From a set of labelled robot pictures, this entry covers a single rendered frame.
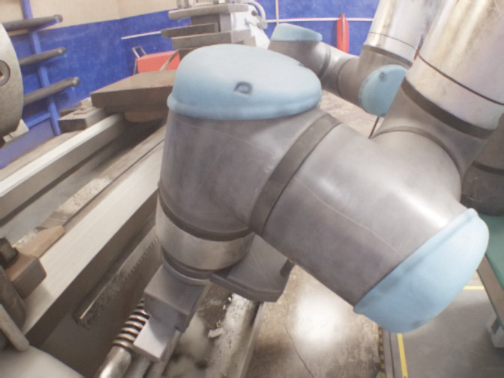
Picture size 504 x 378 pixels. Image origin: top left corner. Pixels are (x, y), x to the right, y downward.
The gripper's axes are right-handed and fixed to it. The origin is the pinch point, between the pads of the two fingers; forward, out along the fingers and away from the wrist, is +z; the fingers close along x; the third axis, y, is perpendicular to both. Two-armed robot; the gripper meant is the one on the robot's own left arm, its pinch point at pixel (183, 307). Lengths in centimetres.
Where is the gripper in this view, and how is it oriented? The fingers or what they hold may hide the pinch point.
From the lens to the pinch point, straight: 45.7
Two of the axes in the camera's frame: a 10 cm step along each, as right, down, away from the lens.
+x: -3.4, 5.8, -7.4
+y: -9.0, -4.3, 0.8
